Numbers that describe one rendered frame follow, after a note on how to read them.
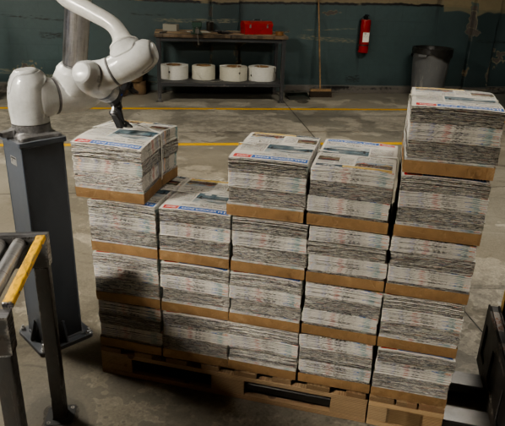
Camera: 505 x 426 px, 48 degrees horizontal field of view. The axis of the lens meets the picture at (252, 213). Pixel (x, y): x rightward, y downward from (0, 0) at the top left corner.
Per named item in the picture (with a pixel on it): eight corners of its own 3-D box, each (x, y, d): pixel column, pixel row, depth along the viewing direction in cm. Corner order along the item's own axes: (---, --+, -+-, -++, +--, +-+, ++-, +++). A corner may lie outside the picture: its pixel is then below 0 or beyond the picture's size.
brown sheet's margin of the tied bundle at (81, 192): (95, 180, 235) (94, 171, 233) (160, 188, 229) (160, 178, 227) (75, 196, 221) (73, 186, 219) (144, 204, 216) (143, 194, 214)
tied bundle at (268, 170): (248, 182, 244) (250, 130, 235) (317, 189, 238) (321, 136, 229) (225, 215, 209) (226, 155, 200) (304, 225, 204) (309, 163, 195)
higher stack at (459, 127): (369, 365, 263) (407, 84, 214) (436, 377, 257) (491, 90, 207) (364, 423, 229) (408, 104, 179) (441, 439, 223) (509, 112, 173)
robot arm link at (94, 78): (93, 106, 200) (126, 90, 199) (71, 91, 185) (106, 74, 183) (84, 79, 202) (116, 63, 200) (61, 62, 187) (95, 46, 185)
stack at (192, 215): (137, 324, 288) (128, 168, 256) (371, 365, 263) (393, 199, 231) (100, 372, 253) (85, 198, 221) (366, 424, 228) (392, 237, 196)
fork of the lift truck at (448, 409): (239, 374, 250) (239, 365, 248) (491, 421, 228) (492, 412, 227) (233, 388, 241) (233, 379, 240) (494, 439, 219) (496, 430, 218)
